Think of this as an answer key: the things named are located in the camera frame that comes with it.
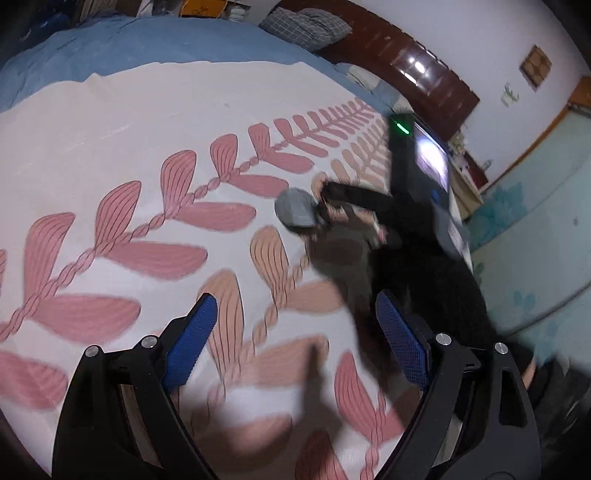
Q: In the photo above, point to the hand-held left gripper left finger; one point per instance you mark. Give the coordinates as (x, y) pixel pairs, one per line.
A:
(191, 337)

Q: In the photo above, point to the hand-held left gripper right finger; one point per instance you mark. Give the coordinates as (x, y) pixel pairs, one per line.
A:
(401, 341)

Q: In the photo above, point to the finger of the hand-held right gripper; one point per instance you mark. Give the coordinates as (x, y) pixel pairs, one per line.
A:
(323, 218)
(355, 196)

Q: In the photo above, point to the grey sock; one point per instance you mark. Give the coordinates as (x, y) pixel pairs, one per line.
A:
(295, 205)

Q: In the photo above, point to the white drawer cabinet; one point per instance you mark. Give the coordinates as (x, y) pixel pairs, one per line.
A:
(466, 194)

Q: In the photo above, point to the red box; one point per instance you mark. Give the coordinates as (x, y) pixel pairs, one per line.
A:
(476, 171)

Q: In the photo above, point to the light blue pillow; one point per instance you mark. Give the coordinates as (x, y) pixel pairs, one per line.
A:
(360, 76)

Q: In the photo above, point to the dark wooden headboard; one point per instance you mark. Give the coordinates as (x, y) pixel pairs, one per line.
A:
(392, 50)

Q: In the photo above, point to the blue floral sliding door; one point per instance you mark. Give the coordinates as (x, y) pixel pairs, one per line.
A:
(531, 230)

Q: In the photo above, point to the grey plaid pillow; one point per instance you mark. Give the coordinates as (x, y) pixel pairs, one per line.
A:
(304, 25)

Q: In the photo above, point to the white leaf-print blanket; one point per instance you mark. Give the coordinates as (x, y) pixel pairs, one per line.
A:
(138, 138)

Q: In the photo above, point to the orange printed board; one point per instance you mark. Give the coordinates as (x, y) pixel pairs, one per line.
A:
(203, 7)

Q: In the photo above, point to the blue bedsheet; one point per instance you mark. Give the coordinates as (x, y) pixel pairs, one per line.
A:
(138, 41)

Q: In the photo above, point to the white bookshelf with books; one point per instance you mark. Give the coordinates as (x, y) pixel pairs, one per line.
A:
(138, 5)

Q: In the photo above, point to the green plant wall sticker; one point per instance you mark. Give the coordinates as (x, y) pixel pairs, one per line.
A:
(510, 94)

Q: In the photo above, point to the brown square wall decoration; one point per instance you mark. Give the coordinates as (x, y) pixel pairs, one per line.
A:
(535, 65)

